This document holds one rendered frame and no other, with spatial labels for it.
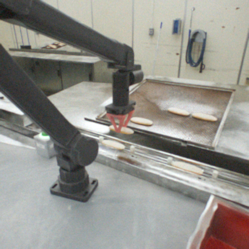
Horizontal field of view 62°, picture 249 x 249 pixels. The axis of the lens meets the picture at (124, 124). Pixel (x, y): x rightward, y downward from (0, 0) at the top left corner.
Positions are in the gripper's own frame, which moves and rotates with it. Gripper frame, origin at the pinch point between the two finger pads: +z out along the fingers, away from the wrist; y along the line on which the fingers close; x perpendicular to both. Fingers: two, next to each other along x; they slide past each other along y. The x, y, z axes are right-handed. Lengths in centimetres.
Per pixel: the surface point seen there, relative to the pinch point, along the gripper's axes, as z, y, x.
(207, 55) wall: 8, 370, 42
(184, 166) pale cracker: 6.9, -1.0, -23.9
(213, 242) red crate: 10.4, -20.4, -36.7
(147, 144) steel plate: 11.0, 12.3, -5.0
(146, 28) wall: -37, 371, 170
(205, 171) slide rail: 7.9, 1.3, -30.2
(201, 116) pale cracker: 0.1, 27.0, -22.0
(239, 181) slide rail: 7.8, 1.3, -39.4
